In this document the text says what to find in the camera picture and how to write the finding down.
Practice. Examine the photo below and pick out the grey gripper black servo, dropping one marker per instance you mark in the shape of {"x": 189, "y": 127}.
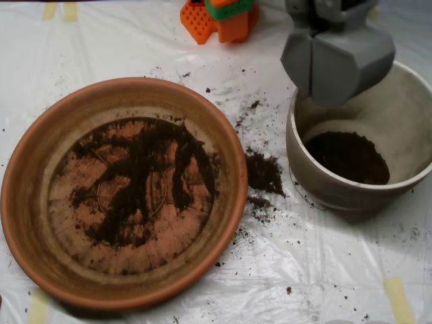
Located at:
{"x": 332, "y": 64}

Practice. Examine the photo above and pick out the dark soil pile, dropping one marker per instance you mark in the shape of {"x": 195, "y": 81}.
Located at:
{"x": 138, "y": 175}

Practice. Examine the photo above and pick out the large spilled soil heap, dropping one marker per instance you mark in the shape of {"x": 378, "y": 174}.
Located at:
{"x": 263, "y": 173}

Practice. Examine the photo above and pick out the white round plant pot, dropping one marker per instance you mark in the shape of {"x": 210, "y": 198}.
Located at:
{"x": 337, "y": 199}

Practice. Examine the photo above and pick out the small spilled soil clump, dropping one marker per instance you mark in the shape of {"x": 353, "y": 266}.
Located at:
{"x": 260, "y": 202}

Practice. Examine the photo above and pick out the terracotta plant saucer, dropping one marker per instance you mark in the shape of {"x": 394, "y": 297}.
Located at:
{"x": 27, "y": 202}

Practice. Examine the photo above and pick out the beige masking tape strip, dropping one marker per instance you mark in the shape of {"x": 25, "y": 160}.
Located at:
{"x": 373, "y": 13}
{"x": 49, "y": 11}
{"x": 400, "y": 300}
{"x": 38, "y": 307}
{"x": 71, "y": 11}

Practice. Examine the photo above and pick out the clear plastic cover sheet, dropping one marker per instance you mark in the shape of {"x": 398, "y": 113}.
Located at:
{"x": 303, "y": 270}

